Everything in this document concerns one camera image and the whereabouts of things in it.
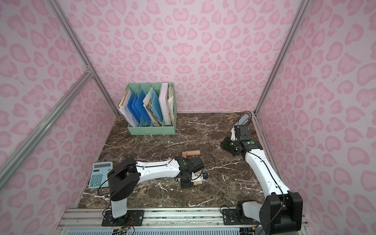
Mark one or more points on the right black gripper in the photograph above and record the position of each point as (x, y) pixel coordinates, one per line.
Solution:
(226, 144)

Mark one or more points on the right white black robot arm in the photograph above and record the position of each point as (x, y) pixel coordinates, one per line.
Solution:
(282, 209)

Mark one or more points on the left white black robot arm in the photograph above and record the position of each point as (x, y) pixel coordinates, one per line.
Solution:
(129, 173)

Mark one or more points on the grey stapler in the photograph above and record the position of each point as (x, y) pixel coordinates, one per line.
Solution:
(244, 120)

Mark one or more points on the green file organizer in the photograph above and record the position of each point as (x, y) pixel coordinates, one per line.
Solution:
(152, 106)

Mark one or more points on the white folder in organizer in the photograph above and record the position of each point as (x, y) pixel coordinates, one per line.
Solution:
(163, 98)

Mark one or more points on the blue folders in organizer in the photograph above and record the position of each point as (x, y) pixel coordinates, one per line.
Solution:
(137, 109)

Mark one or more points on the teal calculator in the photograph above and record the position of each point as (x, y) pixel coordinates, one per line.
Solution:
(99, 175)

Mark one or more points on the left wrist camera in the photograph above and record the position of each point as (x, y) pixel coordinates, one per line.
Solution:
(199, 176)

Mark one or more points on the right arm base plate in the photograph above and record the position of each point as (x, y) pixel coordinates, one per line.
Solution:
(230, 216)

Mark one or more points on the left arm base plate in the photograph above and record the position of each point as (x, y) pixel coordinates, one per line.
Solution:
(132, 217)

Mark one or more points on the aluminium mounting rail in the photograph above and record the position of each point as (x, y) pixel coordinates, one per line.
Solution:
(157, 221)

